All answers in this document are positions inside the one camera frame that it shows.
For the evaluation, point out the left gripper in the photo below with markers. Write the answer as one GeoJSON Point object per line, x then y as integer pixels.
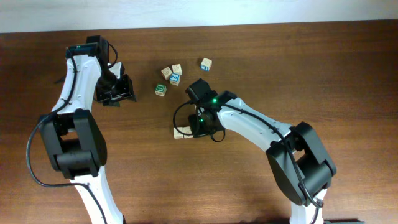
{"type": "Point", "coordinates": [127, 92]}

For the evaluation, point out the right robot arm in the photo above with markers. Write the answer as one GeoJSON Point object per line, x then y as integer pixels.
{"type": "Point", "coordinates": [301, 166]}

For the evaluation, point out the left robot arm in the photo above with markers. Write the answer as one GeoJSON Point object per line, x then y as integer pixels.
{"type": "Point", "coordinates": [73, 141]}

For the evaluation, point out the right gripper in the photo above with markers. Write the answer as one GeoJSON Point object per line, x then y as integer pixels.
{"type": "Point", "coordinates": [196, 130]}

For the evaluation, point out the red-sided block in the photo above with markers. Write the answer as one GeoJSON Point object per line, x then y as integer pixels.
{"type": "Point", "coordinates": [187, 132]}

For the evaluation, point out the blue-sided block far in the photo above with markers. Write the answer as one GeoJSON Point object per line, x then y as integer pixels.
{"type": "Point", "coordinates": [206, 64]}

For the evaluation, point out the green B wooden block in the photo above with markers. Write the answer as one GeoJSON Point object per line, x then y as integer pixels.
{"type": "Point", "coordinates": [160, 90]}

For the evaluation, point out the plain wooden block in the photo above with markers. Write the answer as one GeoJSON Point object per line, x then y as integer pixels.
{"type": "Point", "coordinates": [178, 133]}

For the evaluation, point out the blue 2 wooden block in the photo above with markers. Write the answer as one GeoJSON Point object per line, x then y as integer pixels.
{"type": "Point", "coordinates": [175, 79]}

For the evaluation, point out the plain block top left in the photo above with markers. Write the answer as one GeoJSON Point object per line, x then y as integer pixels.
{"type": "Point", "coordinates": [166, 73]}

